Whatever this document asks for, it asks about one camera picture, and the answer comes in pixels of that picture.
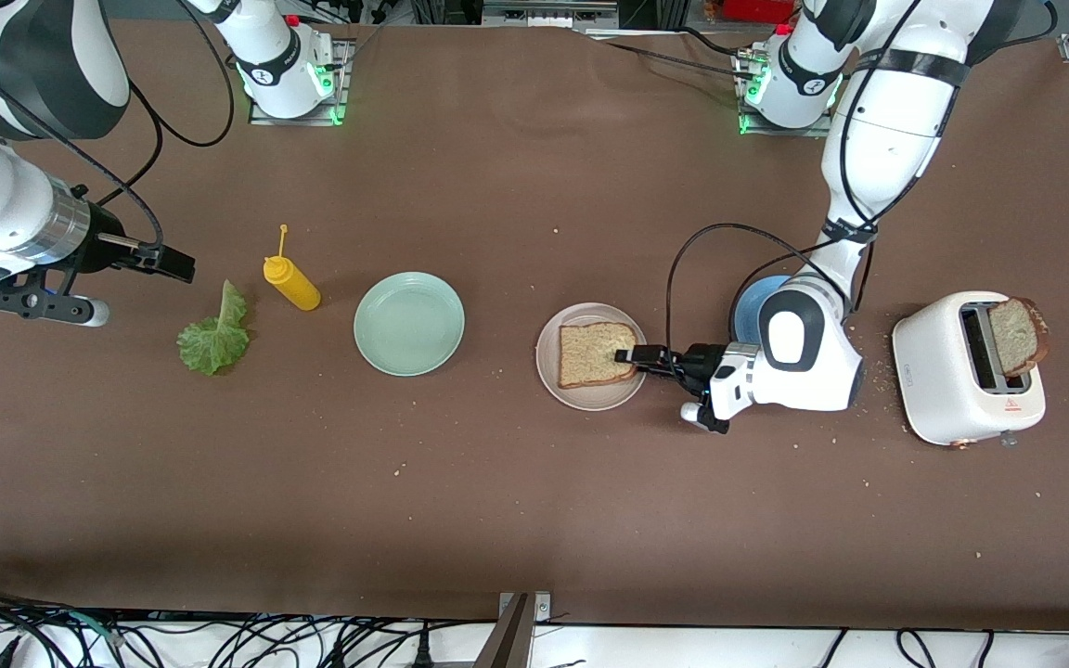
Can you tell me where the brown bread slice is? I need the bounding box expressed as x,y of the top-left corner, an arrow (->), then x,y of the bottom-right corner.
558,322 -> 639,391
987,297 -> 1050,378

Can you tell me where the yellow mustard squeeze bottle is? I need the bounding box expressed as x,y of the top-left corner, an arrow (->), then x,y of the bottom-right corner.
263,224 -> 322,312

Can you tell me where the beige plate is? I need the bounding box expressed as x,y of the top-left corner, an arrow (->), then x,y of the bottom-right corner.
535,302 -> 649,412

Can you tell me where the blue plate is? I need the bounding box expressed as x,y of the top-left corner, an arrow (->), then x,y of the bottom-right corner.
729,275 -> 793,346

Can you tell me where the pale green plate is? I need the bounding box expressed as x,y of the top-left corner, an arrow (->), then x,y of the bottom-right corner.
354,271 -> 466,378

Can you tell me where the green lettuce leaf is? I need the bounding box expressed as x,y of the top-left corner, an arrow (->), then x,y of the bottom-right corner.
177,280 -> 251,377

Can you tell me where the brown table cover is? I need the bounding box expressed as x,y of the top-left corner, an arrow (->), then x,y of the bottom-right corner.
0,19 -> 1069,632

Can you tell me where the white toaster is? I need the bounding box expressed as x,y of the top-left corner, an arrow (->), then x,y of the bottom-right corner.
892,290 -> 1048,449

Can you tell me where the grey metal bar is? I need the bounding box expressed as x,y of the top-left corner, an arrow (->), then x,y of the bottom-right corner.
474,594 -> 533,668

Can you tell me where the red box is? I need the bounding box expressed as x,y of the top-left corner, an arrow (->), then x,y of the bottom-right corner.
720,0 -> 795,24

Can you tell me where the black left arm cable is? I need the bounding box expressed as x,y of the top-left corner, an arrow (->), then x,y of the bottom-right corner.
664,0 -> 1060,381

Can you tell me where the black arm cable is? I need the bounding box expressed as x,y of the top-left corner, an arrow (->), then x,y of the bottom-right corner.
664,0 -> 1060,381
0,0 -> 237,250

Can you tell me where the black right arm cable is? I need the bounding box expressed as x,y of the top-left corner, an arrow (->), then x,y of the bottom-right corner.
0,0 -> 237,250

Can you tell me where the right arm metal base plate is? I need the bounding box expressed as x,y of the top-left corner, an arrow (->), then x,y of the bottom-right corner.
249,39 -> 351,127

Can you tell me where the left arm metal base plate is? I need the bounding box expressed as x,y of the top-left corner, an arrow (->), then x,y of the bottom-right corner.
739,46 -> 834,138

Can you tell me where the silver bracket plate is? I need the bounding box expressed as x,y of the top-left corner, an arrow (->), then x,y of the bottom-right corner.
500,592 -> 552,624

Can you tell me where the black table cable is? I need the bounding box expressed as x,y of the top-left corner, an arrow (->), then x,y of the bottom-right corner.
574,25 -> 763,86

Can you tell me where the aluminium frame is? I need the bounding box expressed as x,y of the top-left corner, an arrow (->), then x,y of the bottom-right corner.
482,0 -> 619,29

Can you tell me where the black cable tangle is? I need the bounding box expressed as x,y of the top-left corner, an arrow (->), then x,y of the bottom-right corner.
0,583 -> 498,668

